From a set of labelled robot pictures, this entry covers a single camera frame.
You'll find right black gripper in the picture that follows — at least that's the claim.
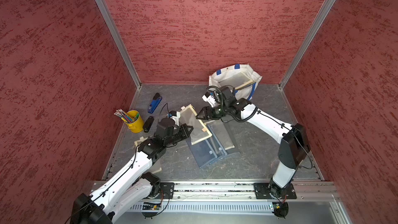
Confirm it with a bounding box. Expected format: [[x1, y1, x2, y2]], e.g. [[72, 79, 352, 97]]
[[196, 101, 230, 120]]

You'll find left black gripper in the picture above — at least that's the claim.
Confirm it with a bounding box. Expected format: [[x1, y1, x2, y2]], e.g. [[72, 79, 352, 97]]
[[164, 123, 193, 146]]

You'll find beige trim mesh pouch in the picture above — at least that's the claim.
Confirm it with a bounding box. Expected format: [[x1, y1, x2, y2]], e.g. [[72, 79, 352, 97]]
[[179, 104, 212, 145]]

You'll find dark blue mesh pouch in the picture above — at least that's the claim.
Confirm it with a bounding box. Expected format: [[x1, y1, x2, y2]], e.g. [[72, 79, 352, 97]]
[[186, 136, 227, 169]]

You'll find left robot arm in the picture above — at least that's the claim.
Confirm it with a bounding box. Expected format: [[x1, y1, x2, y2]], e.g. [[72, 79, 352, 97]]
[[66, 116, 194, 224]]

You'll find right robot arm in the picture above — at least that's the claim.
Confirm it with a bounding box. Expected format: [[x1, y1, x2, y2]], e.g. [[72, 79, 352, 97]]
[[196, 86, 311, 200]]

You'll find white canvas tote bag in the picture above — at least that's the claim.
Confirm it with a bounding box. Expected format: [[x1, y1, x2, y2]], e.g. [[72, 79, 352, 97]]
[[209, 64, 262, 100]]

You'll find yellow pencil cup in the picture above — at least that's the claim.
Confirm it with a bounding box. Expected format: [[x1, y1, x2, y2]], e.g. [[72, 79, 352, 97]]
[[125, 110, 144, 133]]

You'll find blue stapler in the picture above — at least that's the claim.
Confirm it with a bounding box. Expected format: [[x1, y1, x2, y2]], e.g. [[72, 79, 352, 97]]
[[147, 93, 162, 114]]

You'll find coloured pencils bundle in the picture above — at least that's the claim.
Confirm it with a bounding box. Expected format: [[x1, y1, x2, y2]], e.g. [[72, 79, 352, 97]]
[[114, 109, 134, 123]]

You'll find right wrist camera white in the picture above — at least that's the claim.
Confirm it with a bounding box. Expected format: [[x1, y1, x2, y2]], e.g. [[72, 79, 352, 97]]
[[202, 91, 219, 107]]

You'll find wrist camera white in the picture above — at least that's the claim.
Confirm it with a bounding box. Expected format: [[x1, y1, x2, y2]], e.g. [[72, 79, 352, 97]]
[[169, 111, 180, 125], [202, 91, 219, 107]]

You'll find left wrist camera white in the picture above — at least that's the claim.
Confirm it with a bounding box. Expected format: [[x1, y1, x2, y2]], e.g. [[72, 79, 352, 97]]
[[169, 111, 180, 125]]

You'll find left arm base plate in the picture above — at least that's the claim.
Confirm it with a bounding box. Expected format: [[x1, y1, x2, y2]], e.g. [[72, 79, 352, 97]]
[[147, 181, 175, 200]]

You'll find aluminium front rail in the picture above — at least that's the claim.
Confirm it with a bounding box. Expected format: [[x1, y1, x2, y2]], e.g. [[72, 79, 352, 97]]
[[126, 180, 350, 224]]

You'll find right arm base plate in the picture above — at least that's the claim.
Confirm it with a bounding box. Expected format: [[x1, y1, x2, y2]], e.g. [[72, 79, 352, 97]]
[[253, 182, 297, 201]]

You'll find left aluminium corner post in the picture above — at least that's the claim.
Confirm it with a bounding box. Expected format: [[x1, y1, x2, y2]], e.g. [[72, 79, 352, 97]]
[[95, 0, 142, 89]]

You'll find aluminium corner post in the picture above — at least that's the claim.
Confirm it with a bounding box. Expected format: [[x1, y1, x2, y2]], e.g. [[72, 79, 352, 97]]
[[279, 0, 336, 91], [95, 0, 142, 89]]

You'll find right aluminium corner post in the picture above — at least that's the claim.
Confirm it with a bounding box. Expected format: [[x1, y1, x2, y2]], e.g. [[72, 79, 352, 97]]
[[279, 0, 336, 91]]

